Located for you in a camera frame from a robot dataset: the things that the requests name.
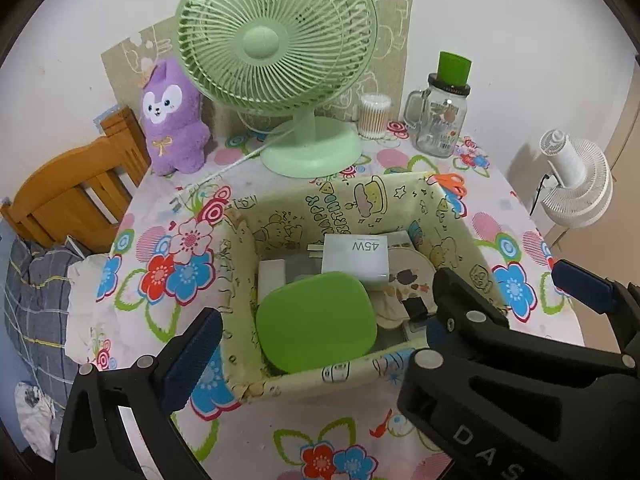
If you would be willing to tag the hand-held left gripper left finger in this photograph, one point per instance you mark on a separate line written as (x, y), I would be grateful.
(192, 360)

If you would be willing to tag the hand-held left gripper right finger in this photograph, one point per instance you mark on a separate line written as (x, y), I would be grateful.
(433, 334)

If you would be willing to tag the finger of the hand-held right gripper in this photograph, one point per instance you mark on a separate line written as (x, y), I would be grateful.
(582, 281)
(465, 305)

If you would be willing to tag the cream bear print pouch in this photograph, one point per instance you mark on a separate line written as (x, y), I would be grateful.
(405, 280)

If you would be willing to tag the large white charger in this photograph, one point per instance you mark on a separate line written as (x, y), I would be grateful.
(355, 260)

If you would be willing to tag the small white charger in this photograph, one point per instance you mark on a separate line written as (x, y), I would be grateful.
(272, 280)

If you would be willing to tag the green rounded case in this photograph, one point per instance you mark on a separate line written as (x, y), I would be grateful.
(315, 325)

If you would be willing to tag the yellow printed storage box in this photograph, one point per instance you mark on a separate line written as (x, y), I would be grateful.
(300, 210)

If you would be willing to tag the white standing fan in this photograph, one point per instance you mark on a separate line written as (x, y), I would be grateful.
(585, 195)

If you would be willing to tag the grey plaid pillow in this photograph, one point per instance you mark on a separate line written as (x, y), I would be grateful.
(40, 300)

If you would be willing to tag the crumpled white cloth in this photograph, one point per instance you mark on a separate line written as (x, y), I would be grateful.
(32, 410)

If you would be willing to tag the glass mug jar green lid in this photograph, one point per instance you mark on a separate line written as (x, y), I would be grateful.
(440, 125)

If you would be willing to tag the clear cotton swab jar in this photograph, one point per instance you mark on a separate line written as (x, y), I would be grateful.
(375, 117)

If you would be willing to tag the wooden headboard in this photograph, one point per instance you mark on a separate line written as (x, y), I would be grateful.
(65, 195)

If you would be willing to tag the purple plush toy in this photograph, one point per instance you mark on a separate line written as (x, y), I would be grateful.
(172, 135)

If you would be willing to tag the blue printed sheet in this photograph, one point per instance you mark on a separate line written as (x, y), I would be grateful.
(106, 114)

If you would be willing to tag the green printed cardboard sheet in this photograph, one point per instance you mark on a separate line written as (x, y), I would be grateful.
(392, 35)

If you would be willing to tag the green desk fan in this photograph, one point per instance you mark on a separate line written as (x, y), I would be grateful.
(260, 42)

